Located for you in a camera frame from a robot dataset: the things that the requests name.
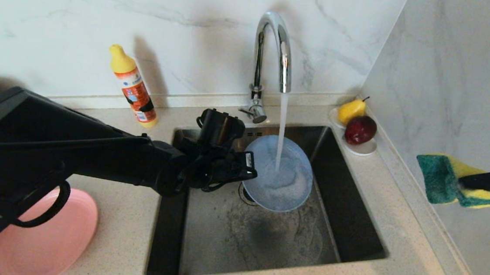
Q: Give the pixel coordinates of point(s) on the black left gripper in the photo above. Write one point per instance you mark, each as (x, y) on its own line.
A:
(220, 170)

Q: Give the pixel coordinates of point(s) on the blue grey plate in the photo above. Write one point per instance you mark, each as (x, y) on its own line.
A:
(293, 189)

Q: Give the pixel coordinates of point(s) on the yellow green sponge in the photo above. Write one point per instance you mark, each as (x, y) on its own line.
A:
(438, 179)

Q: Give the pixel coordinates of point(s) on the chrome gooseneck faucet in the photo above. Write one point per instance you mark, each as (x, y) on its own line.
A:
(258, 60)

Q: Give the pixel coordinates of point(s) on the yellow orange dish soap bottle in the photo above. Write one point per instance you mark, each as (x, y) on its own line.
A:
(137, 92)

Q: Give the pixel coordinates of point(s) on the pink plate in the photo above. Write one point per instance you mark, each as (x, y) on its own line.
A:
(58, 236)

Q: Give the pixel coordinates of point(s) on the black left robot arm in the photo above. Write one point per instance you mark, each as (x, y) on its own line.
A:
(51, 153)

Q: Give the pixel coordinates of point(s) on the round metal sink strainer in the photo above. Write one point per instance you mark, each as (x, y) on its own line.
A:
(244, 192)

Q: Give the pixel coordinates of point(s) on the stainless steel sink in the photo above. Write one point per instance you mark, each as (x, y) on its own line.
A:
(342, 232)

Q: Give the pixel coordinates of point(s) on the small white fruit dish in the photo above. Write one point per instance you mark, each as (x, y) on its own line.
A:
(363, 150)

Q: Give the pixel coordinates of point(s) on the yellow pear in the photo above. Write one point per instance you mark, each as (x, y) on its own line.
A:
(351, 111)

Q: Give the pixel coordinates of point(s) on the dark red apple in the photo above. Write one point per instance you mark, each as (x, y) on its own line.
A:
(360, 131)

